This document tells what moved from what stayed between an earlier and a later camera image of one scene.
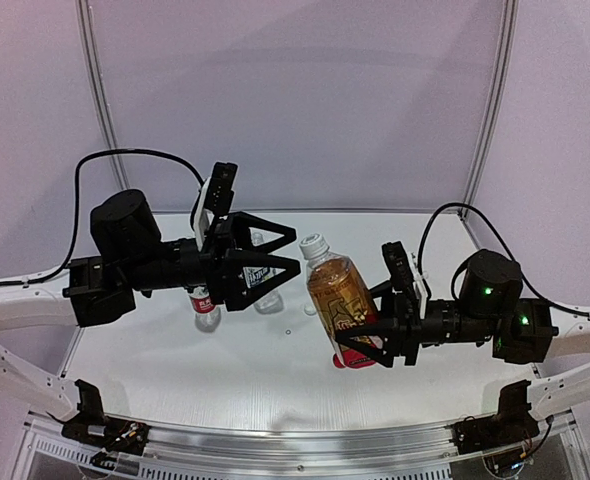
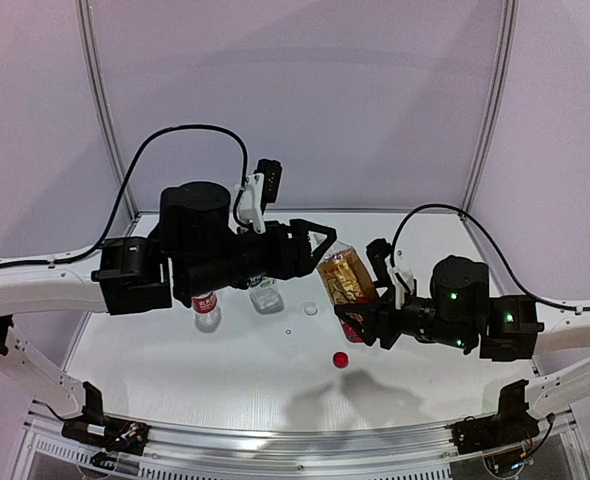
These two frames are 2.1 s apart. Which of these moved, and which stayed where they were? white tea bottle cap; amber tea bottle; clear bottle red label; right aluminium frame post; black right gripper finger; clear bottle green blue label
Moved: amber tea bottle; black right gripper finger
Stayed: clear bottle red label; clear bottle green blue label; right aluminium frame post; white tea bottle cap
